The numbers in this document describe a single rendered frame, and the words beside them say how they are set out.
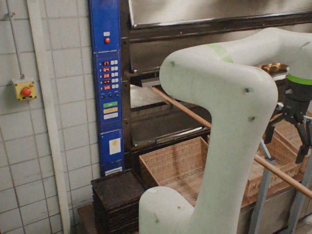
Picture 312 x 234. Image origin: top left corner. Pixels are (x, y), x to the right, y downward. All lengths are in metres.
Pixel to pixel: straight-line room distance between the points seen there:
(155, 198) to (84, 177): 1.22
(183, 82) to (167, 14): 1.24
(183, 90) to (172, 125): 1.50
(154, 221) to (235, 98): 0.41
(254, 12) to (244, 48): 1.46
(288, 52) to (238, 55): 0.22
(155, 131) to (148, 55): 0.55
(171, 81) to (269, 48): 0.40
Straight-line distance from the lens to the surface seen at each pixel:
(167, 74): 0.69
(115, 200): 1.79
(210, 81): 0.63
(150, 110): 2.00
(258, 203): 2.26
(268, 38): 1.00
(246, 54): 0.87
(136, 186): 1.87
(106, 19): 1.68
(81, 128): 1.85
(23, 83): 1.60
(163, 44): 1.93
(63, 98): 1.74
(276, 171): 1.50
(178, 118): 2.18
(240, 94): 0.59
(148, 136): 2.08
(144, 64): 1.85
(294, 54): 1.00
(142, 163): 2.07
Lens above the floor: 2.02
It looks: 27 degrees down
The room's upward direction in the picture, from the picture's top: 1 degrees clockwise
